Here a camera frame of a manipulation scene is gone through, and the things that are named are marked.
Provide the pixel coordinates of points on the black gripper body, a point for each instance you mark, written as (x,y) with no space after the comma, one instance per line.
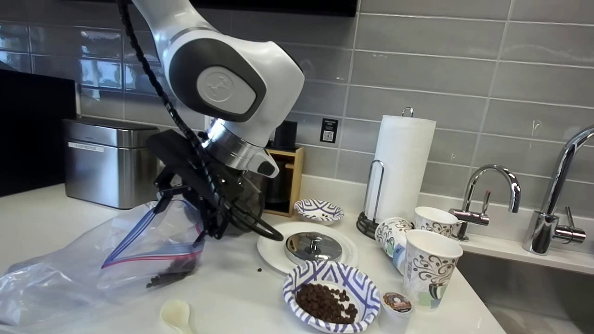
(221,195)

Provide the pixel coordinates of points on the clear zip plastic bag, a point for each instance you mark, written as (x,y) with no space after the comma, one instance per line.
(132,253)

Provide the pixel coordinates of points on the small blue patterned bowl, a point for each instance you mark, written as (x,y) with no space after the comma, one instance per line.
(316,210)

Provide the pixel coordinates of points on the blue white patterned bowl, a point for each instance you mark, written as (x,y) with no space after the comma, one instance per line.
(331,297)

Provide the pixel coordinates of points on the wooden rack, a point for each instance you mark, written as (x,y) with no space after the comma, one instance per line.
(284,190)

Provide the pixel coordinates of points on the white plate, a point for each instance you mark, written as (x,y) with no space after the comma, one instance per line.
(275,256)

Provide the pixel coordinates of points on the silver metal lid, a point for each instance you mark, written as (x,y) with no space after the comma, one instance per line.
(312,245)

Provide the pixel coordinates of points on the stainless steel bin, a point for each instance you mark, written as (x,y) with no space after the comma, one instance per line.
(106,162)

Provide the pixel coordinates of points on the cream plastic spoon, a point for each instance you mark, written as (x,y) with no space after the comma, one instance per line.
(175,316)

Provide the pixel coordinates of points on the lying patterned paper cup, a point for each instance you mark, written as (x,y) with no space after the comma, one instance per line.
(392,234)

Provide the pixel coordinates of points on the white paper towel roll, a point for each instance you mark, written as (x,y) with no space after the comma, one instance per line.
(398,169)

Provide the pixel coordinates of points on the back patterned paper cup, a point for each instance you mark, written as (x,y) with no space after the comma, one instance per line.
(435,219)

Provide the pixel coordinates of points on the front patterned paper cup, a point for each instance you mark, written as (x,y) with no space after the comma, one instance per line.
(429,262)

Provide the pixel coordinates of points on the small chrome faucet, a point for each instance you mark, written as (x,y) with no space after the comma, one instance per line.
(466,216)

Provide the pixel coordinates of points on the wall power outlet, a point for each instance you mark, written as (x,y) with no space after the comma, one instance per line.
(329,130)

